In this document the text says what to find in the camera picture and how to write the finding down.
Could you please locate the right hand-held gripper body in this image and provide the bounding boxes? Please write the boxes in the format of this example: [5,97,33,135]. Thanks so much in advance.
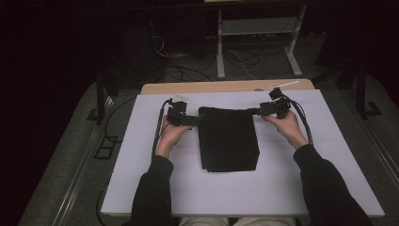
[259,80,301,120]

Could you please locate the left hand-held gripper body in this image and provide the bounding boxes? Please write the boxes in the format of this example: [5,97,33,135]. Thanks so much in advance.
[166,93,192,127]

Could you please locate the black pants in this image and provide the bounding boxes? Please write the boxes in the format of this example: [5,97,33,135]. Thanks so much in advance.
[197,106,261,173]

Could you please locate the person's right hand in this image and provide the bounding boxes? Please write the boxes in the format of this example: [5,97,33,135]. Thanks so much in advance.
[262,109,311,151]

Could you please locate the person's left hand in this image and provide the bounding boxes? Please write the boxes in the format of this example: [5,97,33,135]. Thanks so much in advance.
[155,116,195,159]

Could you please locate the wooden table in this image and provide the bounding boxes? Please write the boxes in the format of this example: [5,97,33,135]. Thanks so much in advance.
[139,78,315,96]

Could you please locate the white metal stand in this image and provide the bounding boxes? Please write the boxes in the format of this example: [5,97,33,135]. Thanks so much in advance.
[215,4,308,79]

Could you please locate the black metal stand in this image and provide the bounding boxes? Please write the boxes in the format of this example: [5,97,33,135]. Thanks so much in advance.
[86,70,121,125]
[313,57,383,120]

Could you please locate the person's right leg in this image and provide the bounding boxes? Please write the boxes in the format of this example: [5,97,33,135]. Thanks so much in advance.
[233,217,296,226]

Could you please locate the left hand-held gripper black cable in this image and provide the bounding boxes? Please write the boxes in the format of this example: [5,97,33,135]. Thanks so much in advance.
[151,98,173,159]

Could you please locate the hand-held gripper black cable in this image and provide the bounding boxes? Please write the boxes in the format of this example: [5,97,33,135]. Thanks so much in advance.
[286,97,314,147]
[151,98,173,159]

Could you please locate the right hand-held gripper black cable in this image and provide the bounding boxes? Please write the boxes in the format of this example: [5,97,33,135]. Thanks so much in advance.
[286,97,314,147]

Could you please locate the tangle of black floor cables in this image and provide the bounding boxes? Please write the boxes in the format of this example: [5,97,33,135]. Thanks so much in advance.
[152,34,262,83]

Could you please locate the white floor cable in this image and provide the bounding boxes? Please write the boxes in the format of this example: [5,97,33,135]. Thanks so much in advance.
[226,48,257,80]

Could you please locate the thin black floor cable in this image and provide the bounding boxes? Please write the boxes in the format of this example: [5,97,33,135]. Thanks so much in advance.
[104,95,137,144]

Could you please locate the metal floor rail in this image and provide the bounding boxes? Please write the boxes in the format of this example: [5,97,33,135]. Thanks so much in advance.
[340,89,399,177]
[51,95,116,226]

